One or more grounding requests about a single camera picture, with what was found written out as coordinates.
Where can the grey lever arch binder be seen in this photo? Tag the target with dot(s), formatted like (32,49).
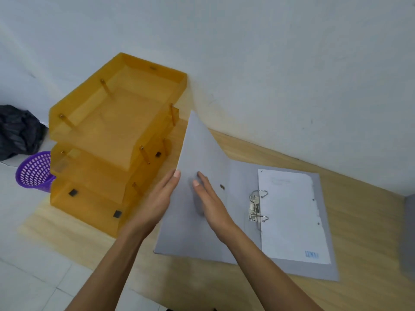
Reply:
(201,158)

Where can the purple plastic waste basket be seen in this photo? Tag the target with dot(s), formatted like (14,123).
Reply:
(34,171)

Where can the person's right thumb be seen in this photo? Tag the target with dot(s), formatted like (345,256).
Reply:
(198,192)

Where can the black plastic bag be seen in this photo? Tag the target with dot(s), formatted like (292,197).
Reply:
(18,131)

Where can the person's left thumb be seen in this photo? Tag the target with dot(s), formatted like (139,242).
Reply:
(169,184)

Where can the person's left hand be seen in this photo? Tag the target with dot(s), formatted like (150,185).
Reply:
(152,207)

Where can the person's left forearm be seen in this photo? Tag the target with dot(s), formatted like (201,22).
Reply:
(103,275)

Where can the person's right hand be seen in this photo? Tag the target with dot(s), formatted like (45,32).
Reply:
(215,210)

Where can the orange translucent document tray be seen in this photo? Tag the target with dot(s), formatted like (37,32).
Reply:
(123,110)
(84,207)
(87,174)

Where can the white paper sheet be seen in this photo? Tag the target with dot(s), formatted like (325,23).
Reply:
(291,216)

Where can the person's right forearm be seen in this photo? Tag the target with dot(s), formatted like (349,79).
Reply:
(269,275)

